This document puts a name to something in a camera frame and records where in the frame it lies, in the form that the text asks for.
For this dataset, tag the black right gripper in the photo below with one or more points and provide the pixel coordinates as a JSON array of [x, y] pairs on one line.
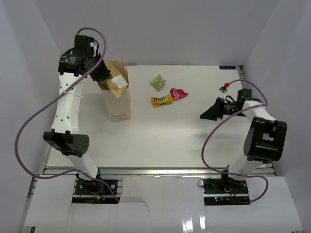
[[212, 113]]

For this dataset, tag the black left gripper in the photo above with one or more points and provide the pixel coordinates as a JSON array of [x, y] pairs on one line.
[[105, 74]]

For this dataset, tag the large brown kraft snack bag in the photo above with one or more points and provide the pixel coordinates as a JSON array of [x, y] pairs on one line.
[[119, 81]]

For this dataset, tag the yellow M&M's packet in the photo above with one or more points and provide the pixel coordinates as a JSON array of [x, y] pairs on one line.
[[165, 100]]

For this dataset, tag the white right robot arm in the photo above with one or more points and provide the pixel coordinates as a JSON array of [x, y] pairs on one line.
[[264, 142]]

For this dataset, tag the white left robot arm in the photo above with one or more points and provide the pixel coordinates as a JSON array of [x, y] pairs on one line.
[[64, 135]]

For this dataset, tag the pink red snack packet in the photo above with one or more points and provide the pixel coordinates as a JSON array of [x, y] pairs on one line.
[[178, 93]]

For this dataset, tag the blue right corner label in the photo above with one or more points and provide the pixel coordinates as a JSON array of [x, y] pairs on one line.
[[227, 67]]

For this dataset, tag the green crumpled snack packet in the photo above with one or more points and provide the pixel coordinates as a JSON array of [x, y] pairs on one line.
[[157, 83]]

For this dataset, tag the cream paper bag orange handles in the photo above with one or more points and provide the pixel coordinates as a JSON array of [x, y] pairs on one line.
[[118, 108]]

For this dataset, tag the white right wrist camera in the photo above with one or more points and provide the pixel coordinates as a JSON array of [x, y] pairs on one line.
[[224, 88]]

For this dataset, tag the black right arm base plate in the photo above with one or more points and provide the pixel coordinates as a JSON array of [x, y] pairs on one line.
[[216, 194]]

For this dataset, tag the aluminium front rail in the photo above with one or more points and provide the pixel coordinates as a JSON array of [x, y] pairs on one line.
[[157, 171]]

